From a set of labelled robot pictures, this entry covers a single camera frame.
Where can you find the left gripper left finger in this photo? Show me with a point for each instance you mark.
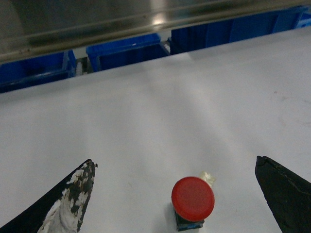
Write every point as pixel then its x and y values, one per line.
pixel 62 209

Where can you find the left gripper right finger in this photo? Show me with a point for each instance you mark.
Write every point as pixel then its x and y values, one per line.
pixel 287 194

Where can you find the red mushroom push button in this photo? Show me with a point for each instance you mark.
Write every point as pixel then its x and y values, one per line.
pixel 193 201

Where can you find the yellow tape scrap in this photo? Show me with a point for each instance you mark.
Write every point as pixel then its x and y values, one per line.
pixel 207 177

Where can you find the blue bin lower left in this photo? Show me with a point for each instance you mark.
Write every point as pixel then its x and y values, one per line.
pixel 37 71

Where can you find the blue bin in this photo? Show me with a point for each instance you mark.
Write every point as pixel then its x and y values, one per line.
pixel 233 30
pixel 304 21
pixel 126 52
pixel 37 71

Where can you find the blue bin lower centre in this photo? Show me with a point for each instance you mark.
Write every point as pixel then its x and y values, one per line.
pixel 126 52

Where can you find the blue bin lower far right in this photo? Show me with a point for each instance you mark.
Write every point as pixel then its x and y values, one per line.
pixel 304 21

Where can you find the stainless steel shelf rail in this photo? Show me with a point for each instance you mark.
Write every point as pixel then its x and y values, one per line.
pixel 30 28

